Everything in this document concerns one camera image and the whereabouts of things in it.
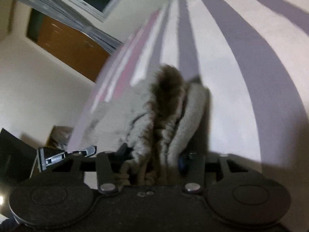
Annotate grey pants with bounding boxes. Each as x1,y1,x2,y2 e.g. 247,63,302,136
80,65,208,185

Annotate striped pink grey bedsheet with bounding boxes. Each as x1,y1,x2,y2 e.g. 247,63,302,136
69,0,308,231

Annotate grey left curtain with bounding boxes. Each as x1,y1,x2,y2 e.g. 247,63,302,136
18,0,121,54

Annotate black box on floor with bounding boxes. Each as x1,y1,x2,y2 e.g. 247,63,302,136
1,129,37,183

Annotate brown wooden door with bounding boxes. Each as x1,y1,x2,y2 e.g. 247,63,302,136
27,9,110,82

